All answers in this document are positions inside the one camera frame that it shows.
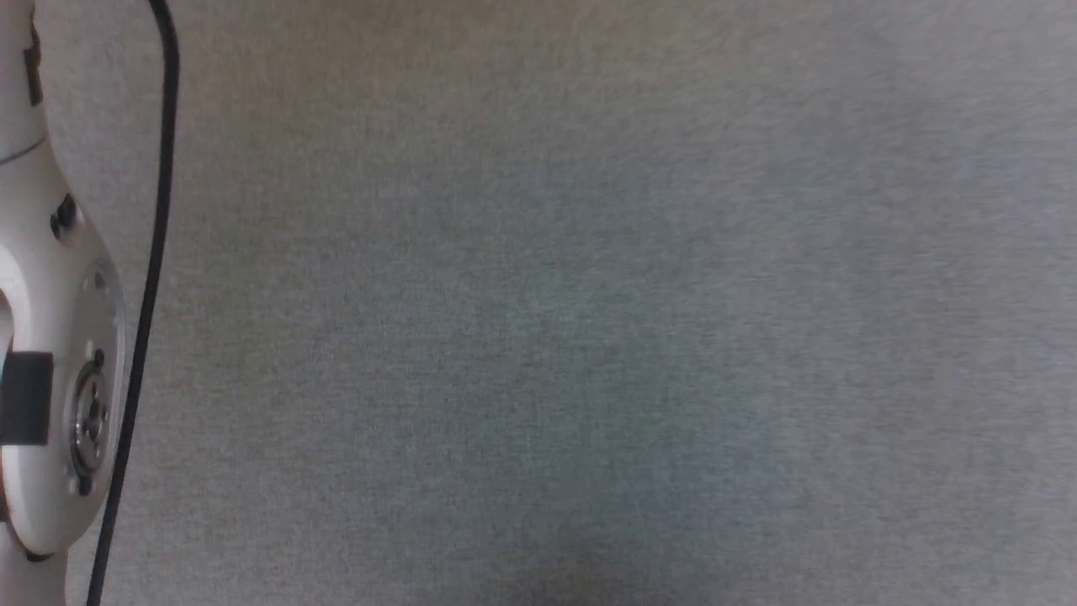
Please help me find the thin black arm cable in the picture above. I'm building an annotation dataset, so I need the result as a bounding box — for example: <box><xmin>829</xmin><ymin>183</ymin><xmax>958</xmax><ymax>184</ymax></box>
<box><xmin>86</xmin><ymin>0</ymin><xmax>181</xmax><ymax>606</ymax></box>

